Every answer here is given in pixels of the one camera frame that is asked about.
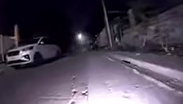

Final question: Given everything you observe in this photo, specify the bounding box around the street lamp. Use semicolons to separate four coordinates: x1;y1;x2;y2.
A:
76;32;84;41

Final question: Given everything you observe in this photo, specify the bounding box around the grey asphalt road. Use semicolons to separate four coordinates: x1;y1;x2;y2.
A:
0;38;183;104

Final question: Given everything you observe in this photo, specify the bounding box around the tall pole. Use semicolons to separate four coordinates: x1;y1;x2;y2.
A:
100;0;114;50

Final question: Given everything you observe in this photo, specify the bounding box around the white car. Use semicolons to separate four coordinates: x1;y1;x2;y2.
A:
3;34;63;70

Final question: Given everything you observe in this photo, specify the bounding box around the pale concrete kerb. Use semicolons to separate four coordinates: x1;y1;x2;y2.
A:
105;42;183;100

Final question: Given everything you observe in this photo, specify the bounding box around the dark pavement strip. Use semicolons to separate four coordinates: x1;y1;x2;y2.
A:
112;40;183;86

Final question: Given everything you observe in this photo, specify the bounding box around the long grey wall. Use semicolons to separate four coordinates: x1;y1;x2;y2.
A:
93;2;183;56

